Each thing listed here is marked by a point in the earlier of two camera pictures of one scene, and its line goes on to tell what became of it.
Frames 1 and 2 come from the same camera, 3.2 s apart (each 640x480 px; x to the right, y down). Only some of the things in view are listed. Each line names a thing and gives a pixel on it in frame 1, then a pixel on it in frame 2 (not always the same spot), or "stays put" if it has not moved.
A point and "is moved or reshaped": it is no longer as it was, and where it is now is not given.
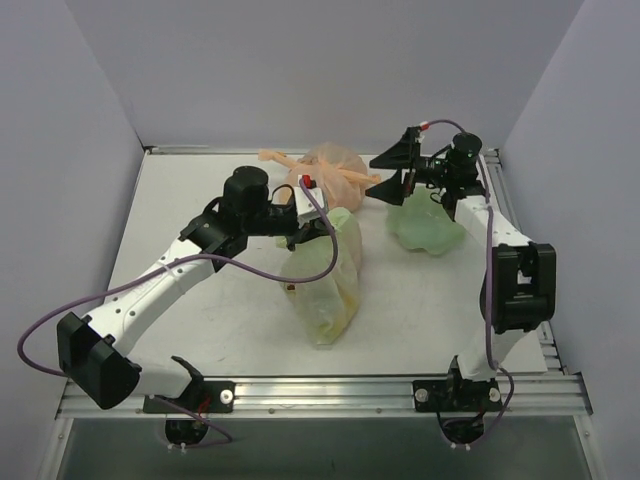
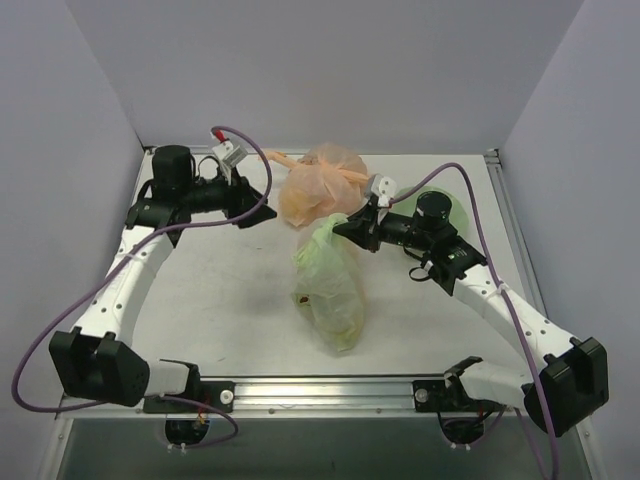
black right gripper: x=410 y=167 → x=373 y=230
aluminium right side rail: x=511 y=212 stays put
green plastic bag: x=329 y=308 is moved or reshaped
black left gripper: x=298 y=231 → x=238 y=198
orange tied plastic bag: x=340 y=172 stays put
